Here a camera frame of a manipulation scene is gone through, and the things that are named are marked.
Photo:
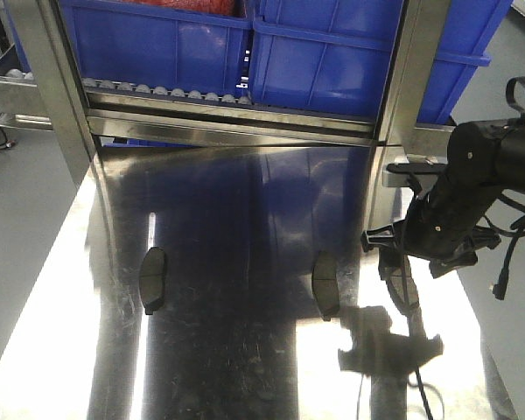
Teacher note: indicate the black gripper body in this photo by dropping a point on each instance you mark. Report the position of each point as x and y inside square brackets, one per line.
[440, 226]

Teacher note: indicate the dark grey brake pad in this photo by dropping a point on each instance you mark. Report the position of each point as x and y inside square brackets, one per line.
[151, 280]
[395, 272]
[324, 285]

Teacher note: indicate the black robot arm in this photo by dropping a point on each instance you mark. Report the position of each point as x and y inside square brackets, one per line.
[510, 170]

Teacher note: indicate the large blue plastic crate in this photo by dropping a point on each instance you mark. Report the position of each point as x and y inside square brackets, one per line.
[334, 56]

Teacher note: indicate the blue plastic crate left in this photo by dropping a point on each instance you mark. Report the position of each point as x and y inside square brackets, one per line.
[158, 46]

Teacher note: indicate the stainless steel rack frame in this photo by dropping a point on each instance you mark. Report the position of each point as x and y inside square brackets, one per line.
[56, 99]

